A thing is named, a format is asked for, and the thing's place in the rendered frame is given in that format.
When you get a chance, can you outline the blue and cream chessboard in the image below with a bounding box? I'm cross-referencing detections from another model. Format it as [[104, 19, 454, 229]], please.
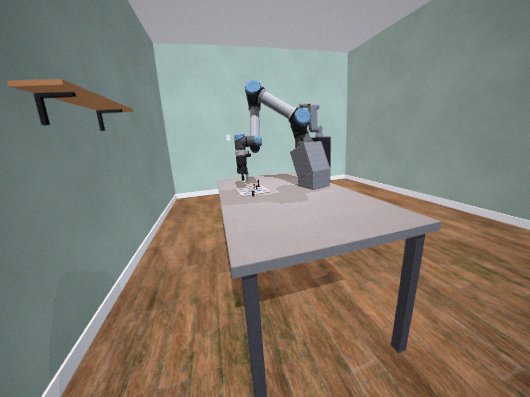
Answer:
[[235, 185, 271, 197]]

